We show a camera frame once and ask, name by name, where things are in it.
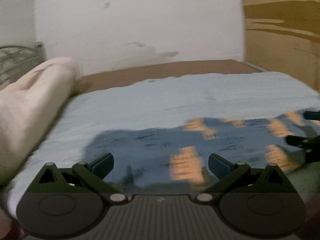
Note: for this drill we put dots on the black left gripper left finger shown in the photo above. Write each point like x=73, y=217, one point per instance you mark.
x=68, y=201

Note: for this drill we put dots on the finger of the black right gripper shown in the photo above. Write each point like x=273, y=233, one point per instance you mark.
x=311, y=115
x=310, y=147

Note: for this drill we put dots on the blue pants with orange trucks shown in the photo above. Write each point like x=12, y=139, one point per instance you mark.
x=175, y=160

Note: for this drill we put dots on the metal bed headboard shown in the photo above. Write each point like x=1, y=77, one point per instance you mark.
x=17, y=60

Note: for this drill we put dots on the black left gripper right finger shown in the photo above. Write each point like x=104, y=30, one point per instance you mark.
x=253, y=201

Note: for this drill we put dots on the brown wooden wardrobe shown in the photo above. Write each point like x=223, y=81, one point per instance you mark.
x=283, y=36

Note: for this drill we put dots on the brown wooden bed frame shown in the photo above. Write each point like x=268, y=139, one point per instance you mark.
x=129, y=76

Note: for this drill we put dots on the cream rolled blanket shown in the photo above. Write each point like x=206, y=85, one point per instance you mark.
x=29, y=106

